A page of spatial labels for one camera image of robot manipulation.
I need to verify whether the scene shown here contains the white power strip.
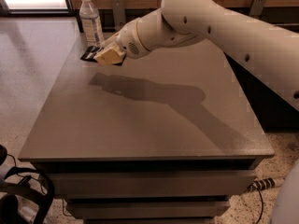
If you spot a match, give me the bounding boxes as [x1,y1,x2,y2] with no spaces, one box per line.
[246,177,285,192]

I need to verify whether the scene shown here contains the black power cable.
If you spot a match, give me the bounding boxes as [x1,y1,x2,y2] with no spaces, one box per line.
[254,187,265,224]

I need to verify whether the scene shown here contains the black strapped equipment on floor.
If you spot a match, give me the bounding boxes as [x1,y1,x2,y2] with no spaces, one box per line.
[0,144,56,224]

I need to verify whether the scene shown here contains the right metal wall bracket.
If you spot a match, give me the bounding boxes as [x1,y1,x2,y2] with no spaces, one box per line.
[249,0,267,17]

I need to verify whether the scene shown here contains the black rxbar chocolate wrapper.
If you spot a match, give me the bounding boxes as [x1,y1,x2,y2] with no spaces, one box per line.
[79,45,125,67]

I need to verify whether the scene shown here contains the clear plastic water bottle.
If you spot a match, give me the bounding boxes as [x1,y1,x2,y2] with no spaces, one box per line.
[79,0,104,48]

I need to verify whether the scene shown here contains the horizontal metal rail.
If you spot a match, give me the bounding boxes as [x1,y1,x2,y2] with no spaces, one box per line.
[275,23,299,29]

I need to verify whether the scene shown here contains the metal wall bracket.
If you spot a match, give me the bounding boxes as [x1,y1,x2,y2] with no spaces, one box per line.
[111,0,126,31]
[249,0,267,17]

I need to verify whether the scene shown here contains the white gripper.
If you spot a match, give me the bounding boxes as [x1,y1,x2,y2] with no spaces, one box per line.
[94,19,150,65]

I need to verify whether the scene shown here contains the grey drawer cabinet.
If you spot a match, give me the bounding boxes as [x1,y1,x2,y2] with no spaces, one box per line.
[19,41,274,224]

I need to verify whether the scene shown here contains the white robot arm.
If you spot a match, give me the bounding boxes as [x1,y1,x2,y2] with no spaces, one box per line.
[95,0,299,110]

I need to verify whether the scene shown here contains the left metal wall bracket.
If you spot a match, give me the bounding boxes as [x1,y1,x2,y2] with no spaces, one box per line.
[111,0,126,31]

